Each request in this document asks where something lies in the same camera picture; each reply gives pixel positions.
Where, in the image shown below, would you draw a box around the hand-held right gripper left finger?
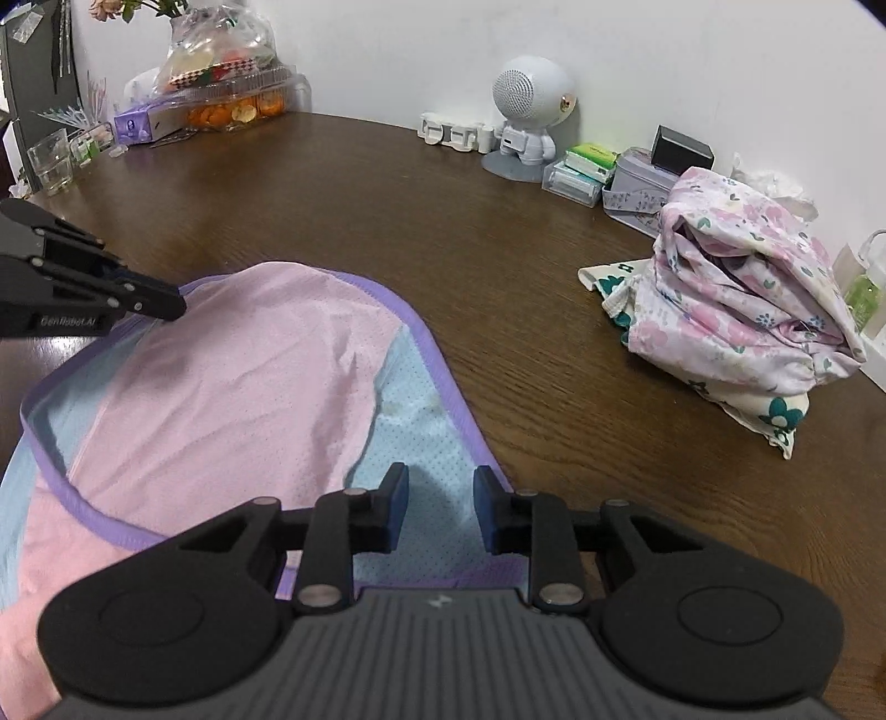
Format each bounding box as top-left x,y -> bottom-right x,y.
176,462 -> 411,614

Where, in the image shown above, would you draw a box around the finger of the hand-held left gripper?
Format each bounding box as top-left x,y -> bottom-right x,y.
0,199 -> 140,281
0,253 -> 188,324

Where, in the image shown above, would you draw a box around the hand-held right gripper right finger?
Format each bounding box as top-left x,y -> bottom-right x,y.
474,467 -> 700,614

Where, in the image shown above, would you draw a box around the pink and blue garment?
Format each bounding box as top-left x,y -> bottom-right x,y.
0,261 -> 517,720

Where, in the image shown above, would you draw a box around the pink floral clothes pile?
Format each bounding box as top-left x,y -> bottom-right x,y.
629,168 -> 868,409

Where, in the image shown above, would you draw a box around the clear drinking glass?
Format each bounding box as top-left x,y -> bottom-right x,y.
28,128 -> 75,196

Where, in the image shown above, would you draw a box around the small box of green packets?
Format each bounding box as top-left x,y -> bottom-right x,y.
69,125 -> 116,165

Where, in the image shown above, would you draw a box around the bundle of clear straws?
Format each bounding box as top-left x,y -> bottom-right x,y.
38,73 -> 115,134

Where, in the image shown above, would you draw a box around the purple tissue box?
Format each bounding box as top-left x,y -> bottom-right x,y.
112,69 -> 189,148

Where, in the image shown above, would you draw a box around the black standing panel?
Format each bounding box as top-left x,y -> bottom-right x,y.
0,0 -> 92,182

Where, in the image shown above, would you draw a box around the clear container of oranges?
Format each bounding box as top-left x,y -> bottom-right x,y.
173,62 -> 312,134

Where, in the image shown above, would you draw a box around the clear plastic snack bag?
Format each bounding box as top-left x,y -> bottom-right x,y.
156,7 -> 278,91

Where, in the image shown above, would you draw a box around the pink artificial flowers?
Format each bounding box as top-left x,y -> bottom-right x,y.
90,0 -> 189,22

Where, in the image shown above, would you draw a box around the clear plastic small box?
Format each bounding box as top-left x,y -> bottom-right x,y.
543,162 -> 605,207

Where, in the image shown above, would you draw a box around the white clip holder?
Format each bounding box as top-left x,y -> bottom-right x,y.
419,111 -> 501,155

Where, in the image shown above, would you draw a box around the grey tin box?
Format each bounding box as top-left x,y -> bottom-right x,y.
602,147 -> 683,238

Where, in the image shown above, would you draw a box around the green white small box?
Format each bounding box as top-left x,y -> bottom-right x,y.
564,142 -> 619,176

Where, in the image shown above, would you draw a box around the white robot speaker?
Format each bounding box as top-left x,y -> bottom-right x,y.
482,57 -> 579,182

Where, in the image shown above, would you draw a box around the black charger block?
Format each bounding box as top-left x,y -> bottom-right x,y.
651,125 -> 715,176

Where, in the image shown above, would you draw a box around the green bottle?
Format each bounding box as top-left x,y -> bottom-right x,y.
841,273 -> 886,335

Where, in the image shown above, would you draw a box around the white crumpled paper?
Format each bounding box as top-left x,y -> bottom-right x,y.
730,152 -> 819,223

